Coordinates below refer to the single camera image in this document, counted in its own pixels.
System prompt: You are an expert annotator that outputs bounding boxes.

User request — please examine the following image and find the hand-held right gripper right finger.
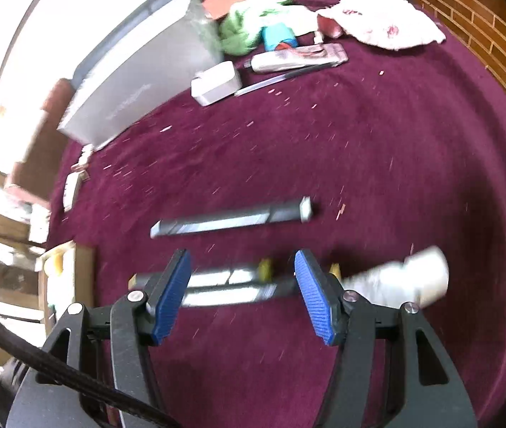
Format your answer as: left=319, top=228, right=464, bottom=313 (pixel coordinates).
left=294, top=250, right=479, bottom=428

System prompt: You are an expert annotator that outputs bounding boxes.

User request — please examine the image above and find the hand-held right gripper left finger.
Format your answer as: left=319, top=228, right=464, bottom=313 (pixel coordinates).
left=6, top=249, right=192, bottom=428

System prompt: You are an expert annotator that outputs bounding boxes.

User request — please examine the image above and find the black marker yellow cap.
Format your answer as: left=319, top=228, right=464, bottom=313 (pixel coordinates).
left=128, top=259, right=276, bottom=288
left=182, top=263, right=343, bottom=308

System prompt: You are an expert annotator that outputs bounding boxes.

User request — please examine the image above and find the black marker grey cap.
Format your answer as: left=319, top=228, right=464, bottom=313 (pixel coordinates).
left=150, top=196, right=315, bottom=239

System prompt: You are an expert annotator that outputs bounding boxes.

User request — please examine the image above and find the cardboard tray box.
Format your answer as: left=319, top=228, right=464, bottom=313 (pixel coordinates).
left=37, top=241, right=95, bottom=335

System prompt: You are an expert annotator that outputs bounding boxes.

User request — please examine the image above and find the white bottle leaf print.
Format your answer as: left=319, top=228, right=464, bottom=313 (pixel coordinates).
left=341, top=245, right=450, bottom=309

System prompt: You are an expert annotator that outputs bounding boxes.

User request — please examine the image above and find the yellow rounded object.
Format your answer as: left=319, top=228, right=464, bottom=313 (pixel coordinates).
left=48, top=252, right=66, bottom=277

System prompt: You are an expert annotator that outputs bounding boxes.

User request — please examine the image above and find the brown chair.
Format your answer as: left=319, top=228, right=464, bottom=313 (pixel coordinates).
left=4, top=78, right=76, bottom=208

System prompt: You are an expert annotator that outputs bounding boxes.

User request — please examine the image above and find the long grey box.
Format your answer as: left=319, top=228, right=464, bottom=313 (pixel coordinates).
left=56, top=0, right=224, bottom=151

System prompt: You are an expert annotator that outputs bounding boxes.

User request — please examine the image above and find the white flat power adapter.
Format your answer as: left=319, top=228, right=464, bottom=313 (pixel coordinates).
left=191, top=61, right=242, bottom=107

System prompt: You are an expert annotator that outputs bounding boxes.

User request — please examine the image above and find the silver pen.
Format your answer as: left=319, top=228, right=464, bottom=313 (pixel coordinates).
left=234, top=61, right=338, bottom=97

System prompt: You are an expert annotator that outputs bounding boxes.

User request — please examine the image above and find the toothpaste tube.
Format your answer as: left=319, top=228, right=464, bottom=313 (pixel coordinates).
left=243, top=44, right=350, bottom=74

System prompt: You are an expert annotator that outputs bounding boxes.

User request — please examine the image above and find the small blue item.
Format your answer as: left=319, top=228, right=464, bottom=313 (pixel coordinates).
left=262, top=24, right=299, bottom=51

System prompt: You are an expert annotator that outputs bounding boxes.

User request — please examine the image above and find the green cloth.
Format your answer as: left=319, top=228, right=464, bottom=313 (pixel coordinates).
left=218, top=0, right=325, bottom=56

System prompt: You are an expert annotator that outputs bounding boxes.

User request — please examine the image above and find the pink towel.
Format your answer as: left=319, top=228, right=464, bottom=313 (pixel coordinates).
left=315, top=0, right=446, bottom=51

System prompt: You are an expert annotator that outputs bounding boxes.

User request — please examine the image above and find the red paper bag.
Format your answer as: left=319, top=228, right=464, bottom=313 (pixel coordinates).
left=193, top=0, right=247, bottom=23

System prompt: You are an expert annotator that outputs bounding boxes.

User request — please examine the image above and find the wooden counter brick pattern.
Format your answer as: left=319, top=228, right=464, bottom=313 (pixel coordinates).
left=360, top=0, right=506, bottom=130

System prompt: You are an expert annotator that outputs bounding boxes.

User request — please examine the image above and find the black braided cable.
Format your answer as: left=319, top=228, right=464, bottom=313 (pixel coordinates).
left=0, top=301, right=182, bottom=428

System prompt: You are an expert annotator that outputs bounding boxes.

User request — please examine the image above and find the white keychain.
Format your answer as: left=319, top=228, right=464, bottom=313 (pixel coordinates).
left=63, top=145, right=93, bottom=212

